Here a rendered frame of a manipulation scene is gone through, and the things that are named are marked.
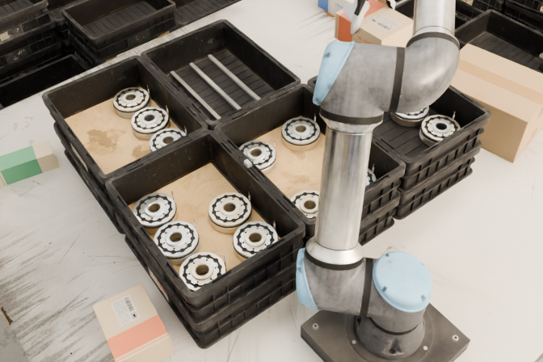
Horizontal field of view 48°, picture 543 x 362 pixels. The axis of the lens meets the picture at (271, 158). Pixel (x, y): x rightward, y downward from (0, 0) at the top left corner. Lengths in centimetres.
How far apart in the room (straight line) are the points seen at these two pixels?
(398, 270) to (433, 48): 43
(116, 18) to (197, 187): 145
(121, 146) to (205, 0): 154
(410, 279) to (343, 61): 44
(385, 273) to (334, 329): 25
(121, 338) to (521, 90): 124
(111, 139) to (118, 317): 52
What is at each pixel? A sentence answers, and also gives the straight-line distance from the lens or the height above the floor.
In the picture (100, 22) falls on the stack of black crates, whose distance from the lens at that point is 285.
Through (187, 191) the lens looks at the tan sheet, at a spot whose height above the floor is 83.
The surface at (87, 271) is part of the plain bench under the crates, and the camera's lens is 162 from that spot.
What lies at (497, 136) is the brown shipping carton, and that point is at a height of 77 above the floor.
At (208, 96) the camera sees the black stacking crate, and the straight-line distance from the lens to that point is 180.
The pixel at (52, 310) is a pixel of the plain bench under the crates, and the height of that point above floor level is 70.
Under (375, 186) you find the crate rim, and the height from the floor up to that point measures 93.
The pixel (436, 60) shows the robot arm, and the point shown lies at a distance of 108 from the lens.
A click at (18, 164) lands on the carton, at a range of 185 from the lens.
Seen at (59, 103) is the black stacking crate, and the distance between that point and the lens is 179.
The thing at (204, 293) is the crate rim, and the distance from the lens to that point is 125.
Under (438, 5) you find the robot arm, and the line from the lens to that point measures 118.
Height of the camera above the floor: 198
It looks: 46 degrees down
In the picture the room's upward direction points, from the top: 2 degrees counter-clockwise
